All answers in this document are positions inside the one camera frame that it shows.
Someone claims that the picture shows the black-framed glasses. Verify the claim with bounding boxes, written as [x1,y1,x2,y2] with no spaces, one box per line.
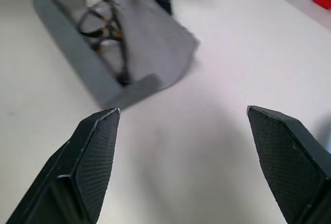
[78,0,130,84]

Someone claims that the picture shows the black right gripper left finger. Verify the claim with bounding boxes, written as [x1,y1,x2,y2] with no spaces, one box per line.
[5,108,122,224]

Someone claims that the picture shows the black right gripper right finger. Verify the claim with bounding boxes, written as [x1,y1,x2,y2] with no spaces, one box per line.
[247,105,331,224]

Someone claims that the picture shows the grey glasses case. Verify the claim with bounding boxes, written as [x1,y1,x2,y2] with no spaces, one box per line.
[33,0,200,108]

